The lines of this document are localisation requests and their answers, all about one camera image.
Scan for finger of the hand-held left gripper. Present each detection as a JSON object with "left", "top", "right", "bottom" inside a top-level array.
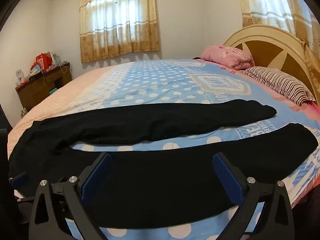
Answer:
[{"left": 9, "top": 171, "right": 28, "bottom": 188}]

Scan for polka dot bedsheet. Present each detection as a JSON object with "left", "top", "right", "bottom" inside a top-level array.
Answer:
[{"left": 7, "top": 59, "right": 320, "bottom": 240}]

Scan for pink floral pillow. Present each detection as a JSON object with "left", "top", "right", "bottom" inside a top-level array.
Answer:
[{"left": 201, "top": 45, "right": 255, "bottom": 70}]

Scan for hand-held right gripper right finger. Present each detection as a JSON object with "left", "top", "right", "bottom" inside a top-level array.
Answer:
[{"left": 212, "top": 152, "right": 295, "bottom": 240}]

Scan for striped pillow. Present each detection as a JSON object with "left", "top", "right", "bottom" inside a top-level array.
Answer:
[{"left": 240, "top": 66, "right": 316, "bottom": 105}]

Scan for black pants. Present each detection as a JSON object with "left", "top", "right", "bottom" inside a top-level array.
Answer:
[{"left": 7, "top": 99, "right": 319, "bottom": 229}]

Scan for white greeting card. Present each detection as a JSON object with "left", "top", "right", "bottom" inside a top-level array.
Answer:
[{"left": 15, "top": 69, "right": 26, "bottom": 83}]

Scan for red gift bag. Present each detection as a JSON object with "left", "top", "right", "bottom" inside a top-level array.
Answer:
[{"left": 34, "top": 52, "right": 54, "bottom": 72}]

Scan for beige patterned window curtain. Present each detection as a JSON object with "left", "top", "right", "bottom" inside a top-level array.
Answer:
[
  {"left": 79, "top": 0, "right": 160, "bottom": 63},
  {"left": 237, "top": 0, "right": 320, "bottom": 90}
]

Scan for brown wooden desk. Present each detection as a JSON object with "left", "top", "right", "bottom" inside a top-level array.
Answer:
[{"left": 15, "top": 62, "right": 73, "bottom": 112}]

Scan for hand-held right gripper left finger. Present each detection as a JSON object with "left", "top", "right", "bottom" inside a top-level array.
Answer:
[{"left": 29, "top": 152, "right": 112, "bottom": 240}]

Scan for cream wooden headboard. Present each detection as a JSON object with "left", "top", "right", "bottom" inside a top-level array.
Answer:
[{"left": 222, "top": 24, "right": 320, "bottom": 103}]

